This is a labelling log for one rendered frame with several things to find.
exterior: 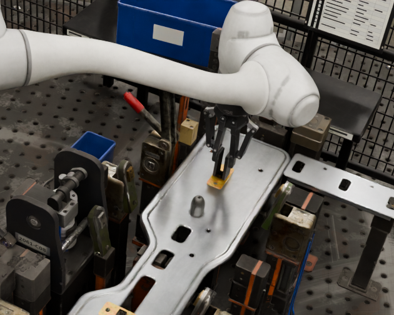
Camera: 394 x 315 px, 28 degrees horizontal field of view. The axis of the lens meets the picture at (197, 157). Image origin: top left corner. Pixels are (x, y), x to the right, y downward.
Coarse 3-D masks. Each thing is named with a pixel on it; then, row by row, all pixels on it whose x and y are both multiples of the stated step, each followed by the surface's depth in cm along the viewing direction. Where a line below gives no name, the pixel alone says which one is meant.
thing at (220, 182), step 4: (232, 168) 187; (220, 172) 184; (232, 172) 185; (212, 176) 184; (216, 176) 184; (220, 176) 183; (228, 176) 184; (208, 180) 182; (212, 180) 182; (216, 180) 183; (220, 180) 183; (208, 184) 181; (212, 184) 181; (216, 184) 182; (220, 184) 182; (224, 184) 182; (220, 188) 181
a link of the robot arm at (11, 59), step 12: (0, 12) 134; (0, 24) 132; (0, 36) 131; (12, 36) 133; (0, 48) 131; (12, 48) 132; (24, 48) 133; (0, 60) 131; (12, 60) 132; (24, 60) 133; (0, 72) 131; (12, 72) 133; (24, 72) 134; (0, 84) 133; (12, 84) 135
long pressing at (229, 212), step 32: (192, 160) 190; (224, 160) 191; (256, 160) 192; (288, 160) 194; (160, 192) 179; (192, 192) 181; (224, 192) 182; (256, 192) 183; (160, 224) 172; (192, 224) 173; (224, 224) 174; (224, 256) 167; (128, 288) 157; (160, 288) 158; (192, 288) 159
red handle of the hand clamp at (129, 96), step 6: (126, 96) 182; (132, 96) 182; (132, 102) 182; (138, 102) 182; (138, 108) 182; (144, 108) 184; (144, 114) 183; (150, 114) 184; (150, 120) 183; (156, 126) 183
